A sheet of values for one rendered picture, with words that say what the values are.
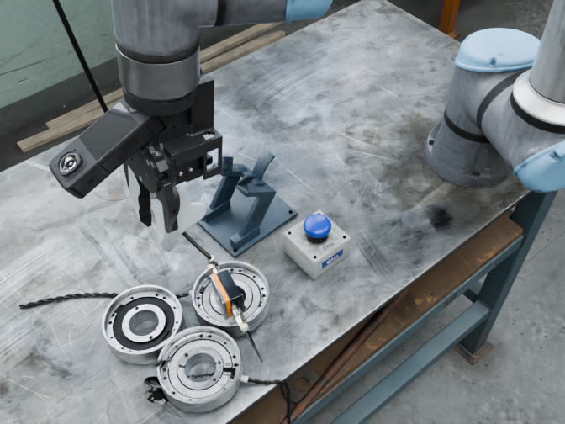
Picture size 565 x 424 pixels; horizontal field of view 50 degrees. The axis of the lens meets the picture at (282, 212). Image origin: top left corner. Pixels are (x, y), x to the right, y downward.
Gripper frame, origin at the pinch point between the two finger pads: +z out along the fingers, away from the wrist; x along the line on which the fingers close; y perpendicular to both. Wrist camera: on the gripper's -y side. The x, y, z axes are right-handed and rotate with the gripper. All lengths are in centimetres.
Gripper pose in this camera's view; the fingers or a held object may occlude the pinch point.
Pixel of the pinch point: (152, 232)
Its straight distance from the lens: 73.1
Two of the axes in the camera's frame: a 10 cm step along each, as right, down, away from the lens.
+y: 7.8, -3.9, 4.9
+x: -6.2, -6.0, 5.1
